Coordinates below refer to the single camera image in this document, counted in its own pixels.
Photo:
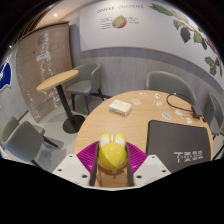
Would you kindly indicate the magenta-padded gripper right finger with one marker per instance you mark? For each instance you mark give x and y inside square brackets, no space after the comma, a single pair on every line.
[151,166]

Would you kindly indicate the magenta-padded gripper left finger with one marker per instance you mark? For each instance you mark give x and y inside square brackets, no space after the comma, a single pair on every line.
[71,166]

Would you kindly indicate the yellow computer mouse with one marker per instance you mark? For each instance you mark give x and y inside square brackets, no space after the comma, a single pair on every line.
[112,155]

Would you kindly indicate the black mouse pad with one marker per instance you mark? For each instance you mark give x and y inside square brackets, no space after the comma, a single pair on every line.
[176,140]

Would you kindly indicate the small printed sticker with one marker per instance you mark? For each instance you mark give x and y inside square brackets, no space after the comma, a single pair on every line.
[143,94]
[157,96]
[158,103]
[189,120]
[179,113]
[136,101]
[166,116]

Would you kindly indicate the small white box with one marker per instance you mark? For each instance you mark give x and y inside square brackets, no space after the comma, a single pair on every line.
[120,107]

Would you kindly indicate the round wooden pedestal table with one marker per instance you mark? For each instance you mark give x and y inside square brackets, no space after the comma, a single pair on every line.
[56,80]

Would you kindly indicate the brown perforated wall board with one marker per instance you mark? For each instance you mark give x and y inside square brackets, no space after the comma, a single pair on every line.
[43,70]

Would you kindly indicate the blue wall sign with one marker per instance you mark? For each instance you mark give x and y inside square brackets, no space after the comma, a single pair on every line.
[4,75]

